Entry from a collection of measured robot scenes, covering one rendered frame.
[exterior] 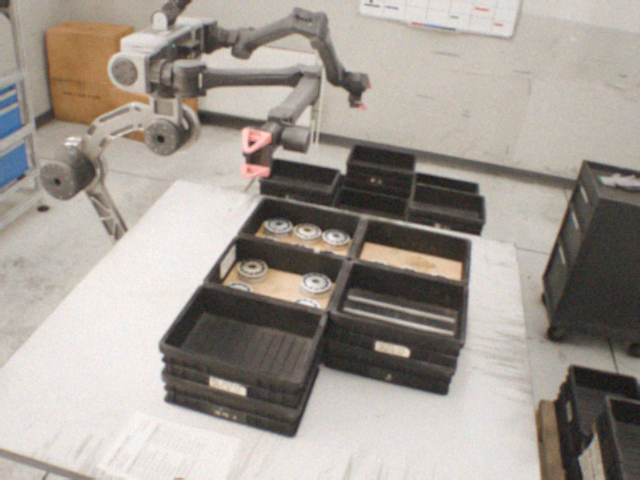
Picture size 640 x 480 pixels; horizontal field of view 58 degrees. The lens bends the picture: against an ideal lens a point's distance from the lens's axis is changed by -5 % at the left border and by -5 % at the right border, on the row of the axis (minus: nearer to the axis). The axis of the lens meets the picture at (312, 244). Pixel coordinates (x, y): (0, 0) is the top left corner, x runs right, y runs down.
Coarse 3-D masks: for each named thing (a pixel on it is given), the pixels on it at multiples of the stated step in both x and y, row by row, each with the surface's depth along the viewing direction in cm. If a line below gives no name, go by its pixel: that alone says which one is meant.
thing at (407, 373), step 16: (336, 352) 181; (352, 352) 179; (368, 352) 177; (336, 368) 185; (352, 368) 184; (368, 368) 182; (384, 368) 180; (400, 368) 179; (416, 368) 176; (432, 368) 174; (400, 384) 181; (416, 384) 181; (432, 384) 179; (448, 384) 180
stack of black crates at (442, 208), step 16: (416, 192) 330; (432, 192) 328; (448, 192) 325; (464, 192) 324; (416, 208) 303; (432, 208) 327; (448, 208) 329; (464, 208) 328; (480, 208) 322; (416, 224) 309; (432, 224) 307; (448, 224) 305; (464, 224) 303; (480, 224) 300
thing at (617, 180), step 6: (618, 174) 292; (600, 180) 287; (606, 180) 286; (612, 180) 287; (618, 180) 286; (624, 180) 287; (630, 180) 288; (636, 180) 288; (618, 186) 284; (624, 186) 283; (630, 186) 284; (636, 186) 284
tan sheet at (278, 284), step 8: (232, 272) 203; (272, 272) 205; (280, 272) 205; (232, 280) 199; (240, 280) 199; (264, 280) 200; (272, 280) 201; (280, 280) 201; (288, 280) 202; (296, 280) 202; (256, 288) 196; (264, 288) 197; (272, 288) 197; (280, 288) 198; (288, 288) 198; (296, 288) 198; (272, 296) 194; (280, 296) 194; (288, 296) 194; (296, 296) 195; (304, 296) 195; (328, 296) 196; (320, 304) 192
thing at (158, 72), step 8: (152, 56) 178; (160, 56) 183; (144, 64) 177; (152, 64) 178; (160, 64) 178; (168, 64) 179; (152, 72) 178; (160, 72) 178; (168, 72) 178; (152, 80) 179; (160, 80) 179; (168, 80) 179; (152, 88) 183
